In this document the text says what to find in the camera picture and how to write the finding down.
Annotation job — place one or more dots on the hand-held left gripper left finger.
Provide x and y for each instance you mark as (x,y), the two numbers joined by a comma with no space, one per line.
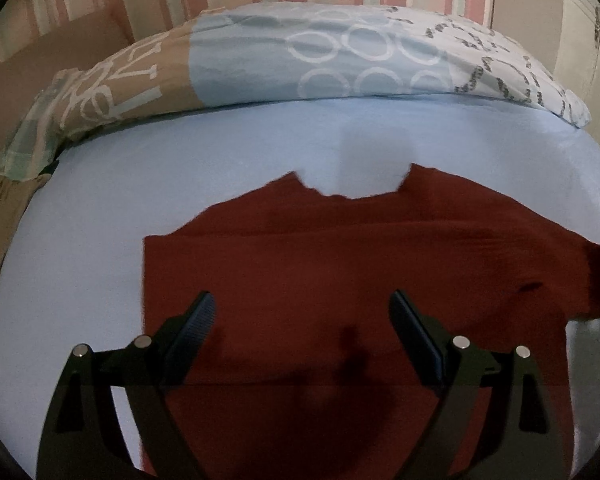
(196,325)

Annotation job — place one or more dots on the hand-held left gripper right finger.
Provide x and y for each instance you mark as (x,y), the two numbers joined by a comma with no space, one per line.
(411,325)

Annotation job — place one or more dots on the dark red knit sweater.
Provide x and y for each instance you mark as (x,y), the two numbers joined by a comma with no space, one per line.
(330,260)

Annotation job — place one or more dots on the light blue bed sheet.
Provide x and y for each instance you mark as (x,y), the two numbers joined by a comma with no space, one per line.
(105,220)

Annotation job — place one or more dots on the patterned blue tan pillow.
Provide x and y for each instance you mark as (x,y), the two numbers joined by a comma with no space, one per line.
(240,55)

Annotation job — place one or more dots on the cream wardrobe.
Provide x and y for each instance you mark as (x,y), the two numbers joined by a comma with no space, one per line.
(580,35)

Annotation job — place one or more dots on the brown bed frame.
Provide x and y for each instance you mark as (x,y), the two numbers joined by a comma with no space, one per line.
(35,75)

